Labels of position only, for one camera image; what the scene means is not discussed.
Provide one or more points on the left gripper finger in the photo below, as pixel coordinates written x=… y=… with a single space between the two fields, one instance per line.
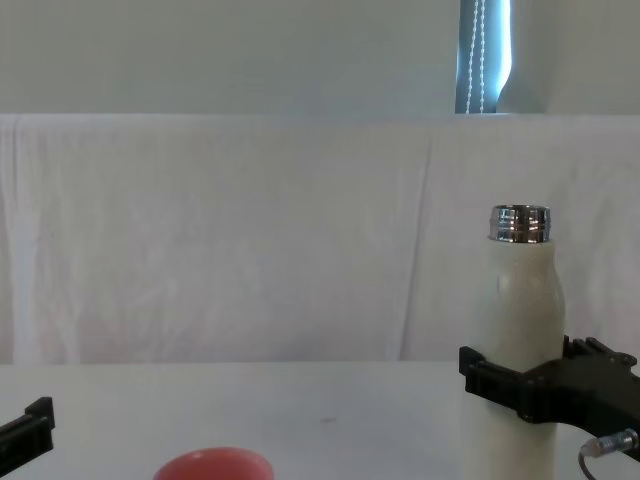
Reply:
x=30 y=430

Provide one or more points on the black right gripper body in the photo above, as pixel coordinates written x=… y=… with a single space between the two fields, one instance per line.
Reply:
x=590 y=395

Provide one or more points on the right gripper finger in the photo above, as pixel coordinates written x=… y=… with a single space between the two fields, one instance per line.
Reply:
x=595 y=348
x=495 y=387

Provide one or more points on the cream vacuum bottle steel neck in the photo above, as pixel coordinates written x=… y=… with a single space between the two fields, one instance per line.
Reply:
x=520 y=310

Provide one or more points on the pink cup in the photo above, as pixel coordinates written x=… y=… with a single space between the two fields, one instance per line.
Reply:
x=215 y=466

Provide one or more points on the white table cloth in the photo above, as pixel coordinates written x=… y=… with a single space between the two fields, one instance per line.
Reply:
x=300 y=400

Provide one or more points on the white wrinkled curtain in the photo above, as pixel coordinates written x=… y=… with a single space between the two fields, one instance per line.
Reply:
x=250 y=240

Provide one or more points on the pale smooth curtain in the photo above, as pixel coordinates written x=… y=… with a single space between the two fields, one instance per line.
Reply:
x=225 y=55

